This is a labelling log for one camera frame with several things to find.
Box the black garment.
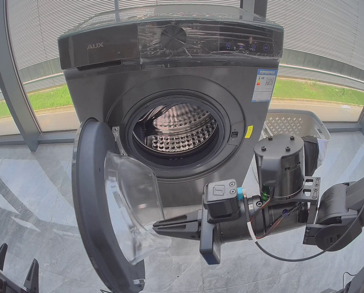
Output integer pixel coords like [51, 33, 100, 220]
[302, 135, 321, 177]

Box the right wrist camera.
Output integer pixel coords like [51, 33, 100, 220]
[202, 178, 247, 223]

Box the black cable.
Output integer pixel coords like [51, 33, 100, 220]
[255, 208, 364, 261]

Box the cream laundry basket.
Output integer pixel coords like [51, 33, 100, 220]
[251, 109, 331, 192]

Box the washing machine door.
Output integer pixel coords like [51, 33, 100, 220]
[72, 117, 173, 293]

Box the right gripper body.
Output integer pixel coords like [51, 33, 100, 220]
[199, 194, 309, 265]

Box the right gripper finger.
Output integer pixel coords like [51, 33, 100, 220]
[153, 211, 202, 229]
[157, 228, 201, 241]

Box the white garment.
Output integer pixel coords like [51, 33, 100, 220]
[316, 137, 330, 168]

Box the window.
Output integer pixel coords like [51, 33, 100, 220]
[0, 0, 364, 152]

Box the grey washing machine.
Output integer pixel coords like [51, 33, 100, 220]
[57, 6, 285, 209]

